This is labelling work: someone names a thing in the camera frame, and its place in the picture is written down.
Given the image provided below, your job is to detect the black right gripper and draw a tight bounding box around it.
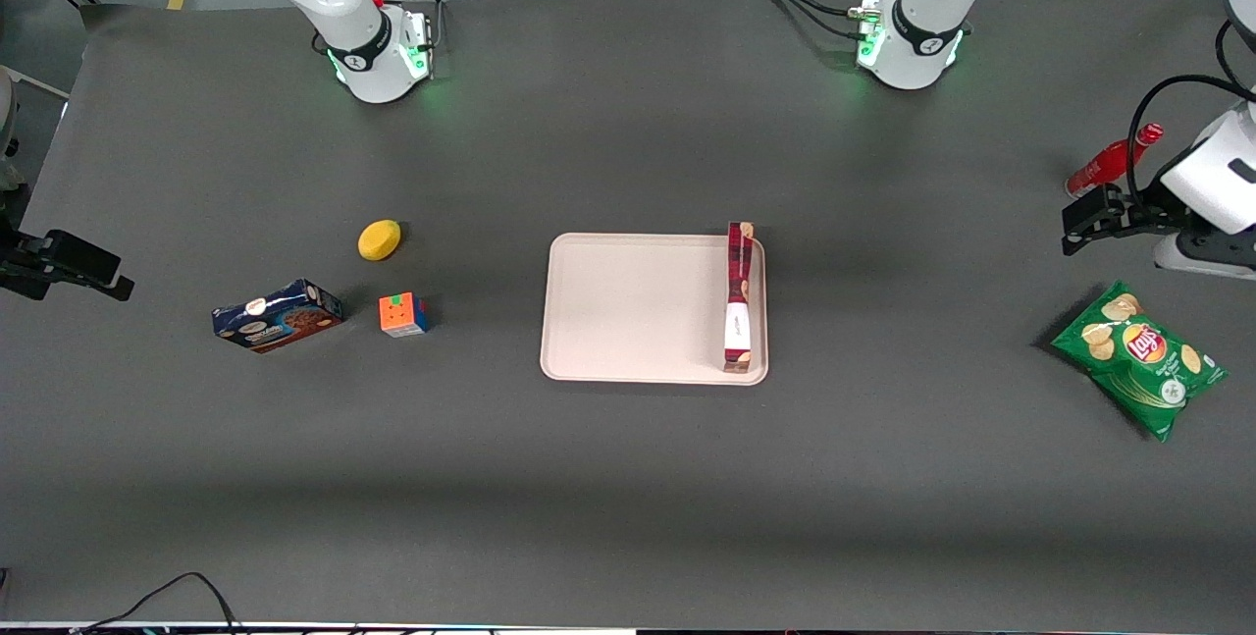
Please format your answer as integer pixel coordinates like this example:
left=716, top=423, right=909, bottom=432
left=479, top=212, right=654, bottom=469
left=0, top=230, right=135, bottom=303

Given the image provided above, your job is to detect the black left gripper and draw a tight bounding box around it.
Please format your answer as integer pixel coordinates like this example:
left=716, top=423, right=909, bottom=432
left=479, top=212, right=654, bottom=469
left=1062, top=184, right=1193, bottom=255

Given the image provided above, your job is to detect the red cookie box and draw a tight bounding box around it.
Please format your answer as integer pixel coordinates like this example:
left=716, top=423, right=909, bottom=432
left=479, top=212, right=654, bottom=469
left=723, top=222, right=756, bottom=374

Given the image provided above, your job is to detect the blue chocolate cookie box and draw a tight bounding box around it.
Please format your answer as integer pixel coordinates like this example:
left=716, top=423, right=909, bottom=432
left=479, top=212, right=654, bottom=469
left=212, top=279, right=345, bottom=354

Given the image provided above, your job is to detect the beige plastic tray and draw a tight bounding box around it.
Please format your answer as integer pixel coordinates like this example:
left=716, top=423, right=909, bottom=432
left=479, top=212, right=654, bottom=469
left=540, top=233, right=769, bottom=387

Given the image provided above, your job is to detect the red drink bottle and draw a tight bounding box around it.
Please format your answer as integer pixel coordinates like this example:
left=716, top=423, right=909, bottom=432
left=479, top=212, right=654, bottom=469
left=1066, top=123, right=1166, bottom=199

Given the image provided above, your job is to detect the green chips bag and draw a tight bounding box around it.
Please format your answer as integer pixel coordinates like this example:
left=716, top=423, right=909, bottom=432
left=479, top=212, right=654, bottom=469
left=1050, top=281, right=1229, bottom=444

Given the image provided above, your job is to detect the yellow lemon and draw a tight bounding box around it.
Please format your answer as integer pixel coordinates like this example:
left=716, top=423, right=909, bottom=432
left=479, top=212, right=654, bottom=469
left=358, top=220, right=402, bottom=262

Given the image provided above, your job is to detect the colourful puzzle cube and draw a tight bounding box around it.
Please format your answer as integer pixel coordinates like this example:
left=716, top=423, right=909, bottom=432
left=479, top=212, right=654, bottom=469
left=379, top=292, right=431, bottom=339

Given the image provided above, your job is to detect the dark grey table mat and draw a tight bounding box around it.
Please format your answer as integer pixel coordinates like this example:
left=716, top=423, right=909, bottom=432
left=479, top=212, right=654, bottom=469
left=0, top=0, right=1256, bottom=632

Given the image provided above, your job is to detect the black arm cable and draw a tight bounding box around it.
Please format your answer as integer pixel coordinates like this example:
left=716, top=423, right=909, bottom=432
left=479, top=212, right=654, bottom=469
left=1125, top=19, right=1256, bottom=214

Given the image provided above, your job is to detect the long black looping cable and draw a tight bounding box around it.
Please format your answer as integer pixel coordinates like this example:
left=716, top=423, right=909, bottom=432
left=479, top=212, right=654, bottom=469
left=74, top=571, right=243, bottom=635

